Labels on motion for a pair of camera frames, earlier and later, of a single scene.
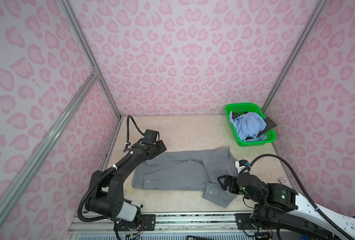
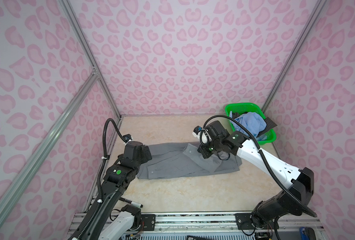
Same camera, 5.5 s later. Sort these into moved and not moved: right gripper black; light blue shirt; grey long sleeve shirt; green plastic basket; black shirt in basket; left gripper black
Moved: grey long sleeve shirt; left gripper black; right gripper black
Not moved: light blue shirt; black shirt in basket; green plastic basket
